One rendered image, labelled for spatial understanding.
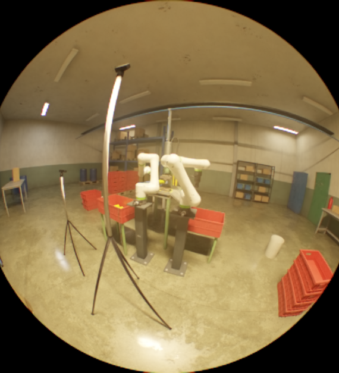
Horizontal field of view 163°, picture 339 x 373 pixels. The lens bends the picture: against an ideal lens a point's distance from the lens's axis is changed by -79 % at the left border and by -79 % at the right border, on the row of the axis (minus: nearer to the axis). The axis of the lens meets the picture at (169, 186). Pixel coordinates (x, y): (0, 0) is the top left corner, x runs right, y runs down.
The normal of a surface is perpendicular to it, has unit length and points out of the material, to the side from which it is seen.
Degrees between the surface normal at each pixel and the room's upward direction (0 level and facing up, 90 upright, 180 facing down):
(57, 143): 90
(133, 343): 0
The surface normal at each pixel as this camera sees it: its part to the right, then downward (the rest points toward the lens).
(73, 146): 0.90, 0.14
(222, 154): -0.44, 0.14
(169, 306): 0.07, -0.98
